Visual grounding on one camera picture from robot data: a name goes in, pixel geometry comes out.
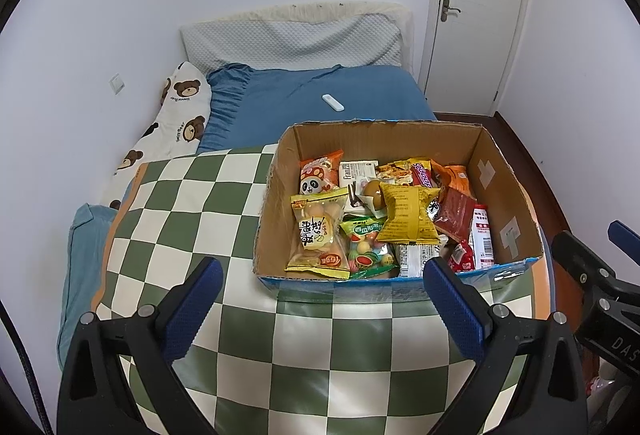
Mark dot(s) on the green candy packet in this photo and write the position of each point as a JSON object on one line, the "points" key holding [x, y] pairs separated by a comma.
{"points": [[362, 242]]}

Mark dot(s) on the white red label packet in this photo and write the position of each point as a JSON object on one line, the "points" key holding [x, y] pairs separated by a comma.
{"points": [[482, 235]]}

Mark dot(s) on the white quilted pillow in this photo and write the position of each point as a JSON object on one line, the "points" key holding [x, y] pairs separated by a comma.
{"points": [[300, 40]]}

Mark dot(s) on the orange panda snack packet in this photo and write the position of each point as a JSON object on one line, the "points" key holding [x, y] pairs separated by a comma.
{"points": [[317, 177]]}

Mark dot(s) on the green white checkered mat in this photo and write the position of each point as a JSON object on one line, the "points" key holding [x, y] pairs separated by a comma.
{"points": [[200, 195]]}

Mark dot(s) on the white wall socket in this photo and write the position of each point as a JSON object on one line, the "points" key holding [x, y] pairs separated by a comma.
{"points": [[117, 83]]}

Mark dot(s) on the bear print pillow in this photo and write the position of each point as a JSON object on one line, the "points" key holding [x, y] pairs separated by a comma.
{"points": [[185, 110]]}

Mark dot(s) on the yellow pillow snack packet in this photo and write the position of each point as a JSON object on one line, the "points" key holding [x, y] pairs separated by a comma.
{"points": [[407, 215]]}

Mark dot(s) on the brown cardboard box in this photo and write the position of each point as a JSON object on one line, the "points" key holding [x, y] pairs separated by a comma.
{"points": [[325, 140]]}

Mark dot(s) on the white door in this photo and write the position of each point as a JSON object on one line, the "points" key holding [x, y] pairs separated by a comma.
{"points": [[480, 25]]}

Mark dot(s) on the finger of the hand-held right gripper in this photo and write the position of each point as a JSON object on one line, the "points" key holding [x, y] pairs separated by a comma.
{"points": [[580, 257], [625, 239]]}

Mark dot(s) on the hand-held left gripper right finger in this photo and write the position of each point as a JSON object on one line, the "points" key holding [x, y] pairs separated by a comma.
{"points": [[455, 310]]}

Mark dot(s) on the small red snack packet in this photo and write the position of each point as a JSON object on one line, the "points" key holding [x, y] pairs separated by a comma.
{"points": [[460, 257]]}

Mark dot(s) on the white wafer packet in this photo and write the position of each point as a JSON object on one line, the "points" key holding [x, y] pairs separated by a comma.
{"points": [[356, 170]]}

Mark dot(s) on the white remote control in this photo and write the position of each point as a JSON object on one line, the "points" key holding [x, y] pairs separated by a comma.
{"points": [[332, 102]]}

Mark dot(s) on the silver white snack packet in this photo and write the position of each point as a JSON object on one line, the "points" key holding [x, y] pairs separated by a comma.
{"points": [[412, 260]]}

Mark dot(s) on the brown round snack packet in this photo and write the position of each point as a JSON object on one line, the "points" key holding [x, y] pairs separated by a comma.
{"points": [[374, 195]]}

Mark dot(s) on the clear yellow bread packet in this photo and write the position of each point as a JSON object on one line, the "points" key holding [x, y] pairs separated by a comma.
{"points": [[320, 235]]}

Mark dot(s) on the orange crinkled snack packet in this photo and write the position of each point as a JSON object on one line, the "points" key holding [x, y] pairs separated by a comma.
{"points": [[457, 177]]}

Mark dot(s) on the blue bedsheet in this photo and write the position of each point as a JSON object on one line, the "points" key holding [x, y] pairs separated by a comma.
{"points": [[300, 95]]}

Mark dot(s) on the small black white packet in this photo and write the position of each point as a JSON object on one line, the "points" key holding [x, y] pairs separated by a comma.
{"points": [[355, 196]]}

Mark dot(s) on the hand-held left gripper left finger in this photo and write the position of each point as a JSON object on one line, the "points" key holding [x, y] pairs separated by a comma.
{"points": [[192, 305]]}

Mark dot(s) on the dark red snack packet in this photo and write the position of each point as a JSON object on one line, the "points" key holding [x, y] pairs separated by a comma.
{"points": [[455, 215]]}

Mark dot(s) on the yellow instant noodle packet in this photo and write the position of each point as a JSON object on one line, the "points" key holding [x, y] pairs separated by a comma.
{"points": [[400, 171]]}

